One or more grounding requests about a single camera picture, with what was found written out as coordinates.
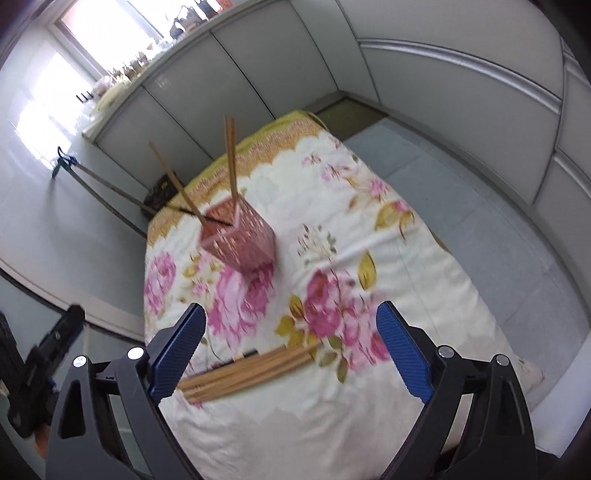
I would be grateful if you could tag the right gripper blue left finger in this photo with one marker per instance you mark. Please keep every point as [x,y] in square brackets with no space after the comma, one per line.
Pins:
[171,350]

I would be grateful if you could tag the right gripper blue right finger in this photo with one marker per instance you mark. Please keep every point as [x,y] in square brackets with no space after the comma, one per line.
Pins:
[406,353]

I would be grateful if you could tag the wooden chopstick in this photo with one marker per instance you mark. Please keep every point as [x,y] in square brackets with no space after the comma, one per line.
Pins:
[229,161]
[246,380]
[256,362]
[175,181]
[234,376]
[233,159]

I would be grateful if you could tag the black chopstick gold band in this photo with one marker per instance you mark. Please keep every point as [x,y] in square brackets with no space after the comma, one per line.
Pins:
[200,217]

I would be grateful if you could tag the person left hand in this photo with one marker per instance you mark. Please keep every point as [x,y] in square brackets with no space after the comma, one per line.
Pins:
[41,438]

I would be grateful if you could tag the pink perforated utensil holder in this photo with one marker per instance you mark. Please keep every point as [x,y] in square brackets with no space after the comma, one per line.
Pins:
[238,236]

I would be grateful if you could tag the floral tablecloth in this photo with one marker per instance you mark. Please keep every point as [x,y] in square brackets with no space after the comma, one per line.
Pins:
[345,243]

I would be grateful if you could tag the black trash bin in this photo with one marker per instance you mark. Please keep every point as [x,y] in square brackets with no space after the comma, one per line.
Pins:
[160,193]

